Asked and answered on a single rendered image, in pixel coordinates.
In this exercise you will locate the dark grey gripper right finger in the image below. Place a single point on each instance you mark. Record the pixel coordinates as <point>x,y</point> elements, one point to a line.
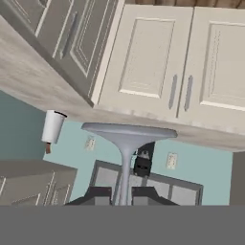
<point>143,196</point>

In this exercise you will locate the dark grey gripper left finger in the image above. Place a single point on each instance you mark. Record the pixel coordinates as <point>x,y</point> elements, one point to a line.
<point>102,196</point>

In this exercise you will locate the black small appliance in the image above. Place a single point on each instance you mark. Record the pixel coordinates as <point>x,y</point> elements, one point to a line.
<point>143,162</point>

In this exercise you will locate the white paper towel roll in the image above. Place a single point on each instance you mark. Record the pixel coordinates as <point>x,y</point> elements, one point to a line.
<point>52,127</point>

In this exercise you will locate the grey tall cupboard panel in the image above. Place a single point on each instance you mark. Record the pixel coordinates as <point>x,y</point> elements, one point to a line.
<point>237,178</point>

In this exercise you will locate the cream cupboard door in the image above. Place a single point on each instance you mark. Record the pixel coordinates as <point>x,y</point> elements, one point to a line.
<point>146,57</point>
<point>22,11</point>
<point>220,67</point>
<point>86,38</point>

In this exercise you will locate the grey glass-front wall cupboard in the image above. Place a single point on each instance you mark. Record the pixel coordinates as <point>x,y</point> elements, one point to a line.
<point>178,191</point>

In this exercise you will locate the white wall socket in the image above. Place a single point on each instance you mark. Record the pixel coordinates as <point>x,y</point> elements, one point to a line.
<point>90,143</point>
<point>172,160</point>

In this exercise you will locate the grey wall cupboards run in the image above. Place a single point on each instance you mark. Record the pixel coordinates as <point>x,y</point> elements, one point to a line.
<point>32,182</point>

